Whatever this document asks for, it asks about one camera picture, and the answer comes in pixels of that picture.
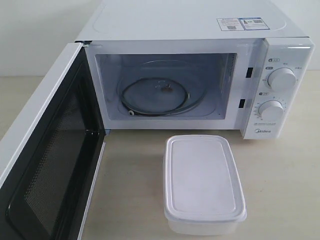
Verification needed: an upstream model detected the white Midea microwave body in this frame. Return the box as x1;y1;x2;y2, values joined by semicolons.
76;0;314;140

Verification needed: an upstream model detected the glass microwave turntable plate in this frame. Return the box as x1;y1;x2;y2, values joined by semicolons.
118;59;207;117

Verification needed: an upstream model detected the white microwave door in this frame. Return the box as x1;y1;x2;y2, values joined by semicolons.
0;42;105;240

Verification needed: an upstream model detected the white upper power knob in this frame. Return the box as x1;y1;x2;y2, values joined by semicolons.
267;67;297;92

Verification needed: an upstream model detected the black turntable roller ring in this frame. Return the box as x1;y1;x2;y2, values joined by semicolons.
120;78;191;118

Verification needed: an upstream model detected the white plastic lidded container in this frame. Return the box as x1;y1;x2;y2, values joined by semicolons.
163;134;247;236

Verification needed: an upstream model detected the white lower timer knob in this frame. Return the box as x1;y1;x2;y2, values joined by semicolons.
258;100;284;121

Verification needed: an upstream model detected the blue label sticker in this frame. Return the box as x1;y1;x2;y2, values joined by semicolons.
238;17;270;31

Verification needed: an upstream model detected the white label sticker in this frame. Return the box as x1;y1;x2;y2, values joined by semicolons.
217;18;245;32

